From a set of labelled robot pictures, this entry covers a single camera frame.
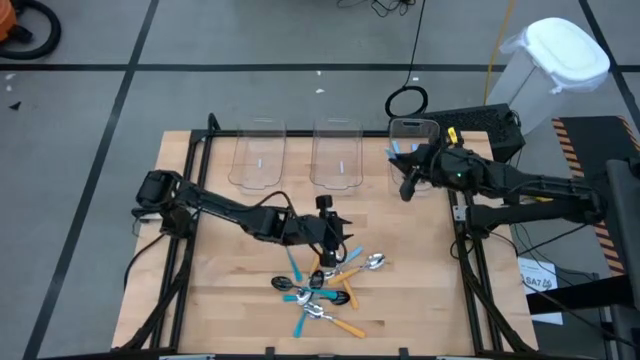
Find black hanging cable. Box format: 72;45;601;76
383;0;430;120

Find grey metal stand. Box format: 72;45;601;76
605;158;640;360

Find black computer case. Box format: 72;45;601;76
422;103;527;171

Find black metal beam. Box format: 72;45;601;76
524;287;640;317

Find black vacuum hose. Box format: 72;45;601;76
0;0;63;61

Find clear plastic bin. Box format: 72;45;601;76
308;117;365;197
228;118;288;197
387;117;446;197

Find yellow hanging cable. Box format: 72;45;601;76
482;0;517;106

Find white paper sheet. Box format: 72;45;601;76
517;256;565;326

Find black hazard striped mat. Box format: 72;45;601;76
552;115;640;276

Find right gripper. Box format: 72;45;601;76
392;127;484;202

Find black metal table frame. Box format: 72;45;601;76
112;112;539;360

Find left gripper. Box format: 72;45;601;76
288;194;355;268

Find orange vacuum cleaner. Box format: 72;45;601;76
0;0;19;44

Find white lidded trash bin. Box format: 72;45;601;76
487;17;612;135

